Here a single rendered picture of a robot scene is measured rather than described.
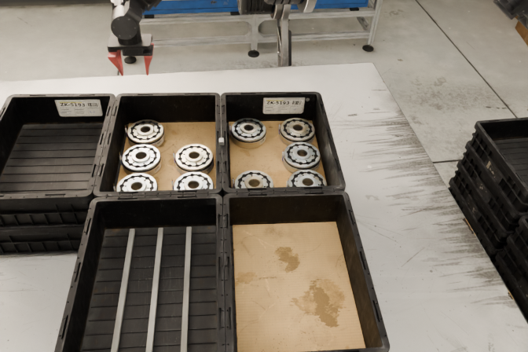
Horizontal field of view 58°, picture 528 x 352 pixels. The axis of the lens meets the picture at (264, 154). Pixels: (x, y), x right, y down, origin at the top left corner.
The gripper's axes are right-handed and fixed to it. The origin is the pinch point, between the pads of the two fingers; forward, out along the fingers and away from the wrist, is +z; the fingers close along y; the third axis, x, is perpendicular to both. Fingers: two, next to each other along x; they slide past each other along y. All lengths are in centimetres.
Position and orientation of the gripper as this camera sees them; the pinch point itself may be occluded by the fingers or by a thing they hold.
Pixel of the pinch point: (134, 71)
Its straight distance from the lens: 129.5
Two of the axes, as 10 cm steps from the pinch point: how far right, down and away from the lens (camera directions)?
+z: -0.4, 7.5, 6.6
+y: 9.9, -0.4, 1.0
